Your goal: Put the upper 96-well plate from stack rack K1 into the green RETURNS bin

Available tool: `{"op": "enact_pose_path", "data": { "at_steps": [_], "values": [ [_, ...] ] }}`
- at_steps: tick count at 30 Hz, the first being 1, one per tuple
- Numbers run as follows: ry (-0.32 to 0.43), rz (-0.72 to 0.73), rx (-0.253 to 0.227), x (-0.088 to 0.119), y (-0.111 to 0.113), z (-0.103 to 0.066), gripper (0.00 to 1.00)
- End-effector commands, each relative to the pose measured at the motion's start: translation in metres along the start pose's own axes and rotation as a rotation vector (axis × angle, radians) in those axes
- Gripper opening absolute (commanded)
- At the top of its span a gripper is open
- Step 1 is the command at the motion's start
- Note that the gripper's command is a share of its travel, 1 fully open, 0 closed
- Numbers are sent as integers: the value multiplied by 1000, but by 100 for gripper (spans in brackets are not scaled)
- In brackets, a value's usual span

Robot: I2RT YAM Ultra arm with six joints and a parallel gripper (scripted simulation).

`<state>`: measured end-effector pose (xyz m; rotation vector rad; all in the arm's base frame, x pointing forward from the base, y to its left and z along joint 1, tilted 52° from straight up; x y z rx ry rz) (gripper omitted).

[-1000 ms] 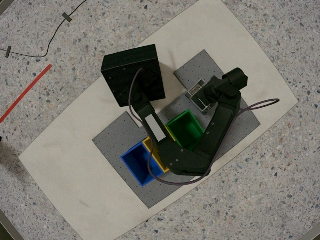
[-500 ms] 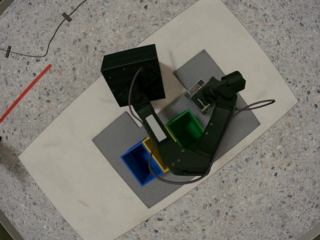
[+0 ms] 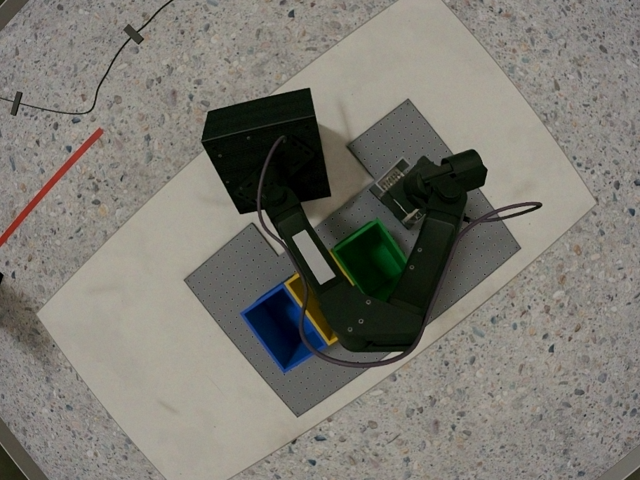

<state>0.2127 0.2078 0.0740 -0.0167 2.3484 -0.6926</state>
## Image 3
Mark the green bin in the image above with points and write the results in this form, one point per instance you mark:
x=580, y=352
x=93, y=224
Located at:
x=369, y=257

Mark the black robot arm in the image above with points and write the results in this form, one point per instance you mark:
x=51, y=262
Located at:
x=358, y=319

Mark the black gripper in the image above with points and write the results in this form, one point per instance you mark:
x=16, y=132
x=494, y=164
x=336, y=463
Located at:
x=400, y=190

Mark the blue bin with label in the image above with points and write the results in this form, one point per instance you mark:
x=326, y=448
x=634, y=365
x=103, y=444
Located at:
x=275, y=320

